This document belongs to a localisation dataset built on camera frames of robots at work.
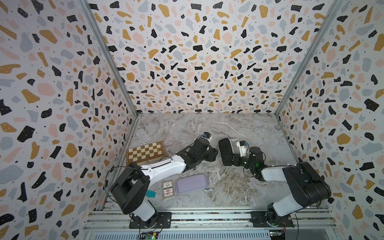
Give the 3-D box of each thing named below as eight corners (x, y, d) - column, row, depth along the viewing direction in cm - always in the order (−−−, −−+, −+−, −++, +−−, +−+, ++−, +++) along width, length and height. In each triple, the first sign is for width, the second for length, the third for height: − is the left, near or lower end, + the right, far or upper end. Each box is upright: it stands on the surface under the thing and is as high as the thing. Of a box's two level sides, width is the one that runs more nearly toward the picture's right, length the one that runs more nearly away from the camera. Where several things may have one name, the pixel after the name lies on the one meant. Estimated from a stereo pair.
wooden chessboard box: (127, 167, 94) (125, 164, 91) (127, 153, 101) (125, 150, 98) (166, 156, 99) (165, 153, 97) (163, 143, 106) (162, 140, 103)
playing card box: (164, 199, 82) (163, 198, 81) (162, 183, 88) (161, 181, 86) (174, 196, 83) (174, 195, 82) (172, 180, 89) (172, 179, 87)
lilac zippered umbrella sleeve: (177, 194, 83) (176, 192, 80) (176, 180, 88) (175, 178, 85) (208, 187, 86) (208, 185, 83) (205, 174, 91) (205, 172, 88)
